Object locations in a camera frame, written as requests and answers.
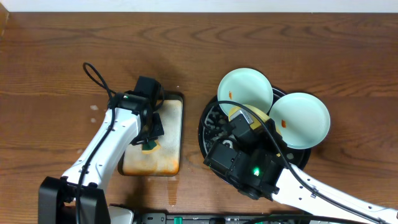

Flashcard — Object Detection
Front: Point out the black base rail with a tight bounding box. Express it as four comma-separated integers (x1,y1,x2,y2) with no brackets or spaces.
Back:
108,212,343,224

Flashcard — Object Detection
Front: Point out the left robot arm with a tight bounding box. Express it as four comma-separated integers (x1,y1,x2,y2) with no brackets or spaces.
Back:
38,91,164,223

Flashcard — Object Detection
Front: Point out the black rectangular sponge tray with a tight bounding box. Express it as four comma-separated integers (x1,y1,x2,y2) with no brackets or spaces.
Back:
118,91,183,176

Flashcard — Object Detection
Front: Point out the light blue plate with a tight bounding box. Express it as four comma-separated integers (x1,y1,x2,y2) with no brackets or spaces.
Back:
269,93,331,149
217,68,274,113

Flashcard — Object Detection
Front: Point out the black round tray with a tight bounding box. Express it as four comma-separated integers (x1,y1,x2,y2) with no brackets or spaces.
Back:
198,98,311,179

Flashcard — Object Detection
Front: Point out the green and yellow sponge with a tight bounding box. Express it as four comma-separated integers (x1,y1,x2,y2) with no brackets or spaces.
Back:
142,139,161,154

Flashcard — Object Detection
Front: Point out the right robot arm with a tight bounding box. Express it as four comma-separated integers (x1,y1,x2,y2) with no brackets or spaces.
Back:
204,118,397,223

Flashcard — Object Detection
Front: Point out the yellow plate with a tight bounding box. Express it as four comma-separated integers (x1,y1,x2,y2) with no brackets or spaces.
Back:
228,105,270,134

